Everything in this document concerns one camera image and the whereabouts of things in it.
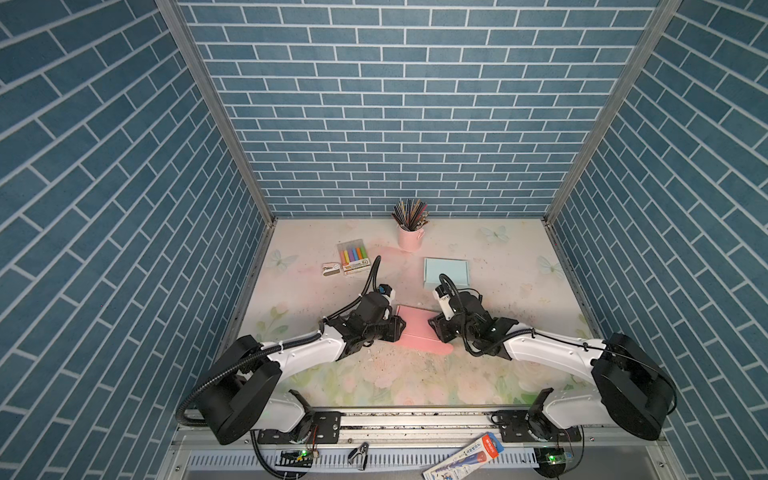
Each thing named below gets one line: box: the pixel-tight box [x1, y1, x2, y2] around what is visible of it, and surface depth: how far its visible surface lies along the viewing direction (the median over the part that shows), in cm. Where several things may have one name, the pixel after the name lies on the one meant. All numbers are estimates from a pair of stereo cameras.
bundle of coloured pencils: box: [391, 198, 430, 232], surface depth 107 cm
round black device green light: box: [534, 447, 567, 478], surface depth 72 cm
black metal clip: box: [348, 442, 369, 471], surface depth 71 cm
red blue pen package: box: [422, 432, 505, 480], surface depth 70 cm
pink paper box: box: [394, 305, 454, 355], surface depth 86 cm
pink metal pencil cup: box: [398, 225, 425, 252], surface depth 112 cm
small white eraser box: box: [322, 262, 341, 277], surface depth 105 cm
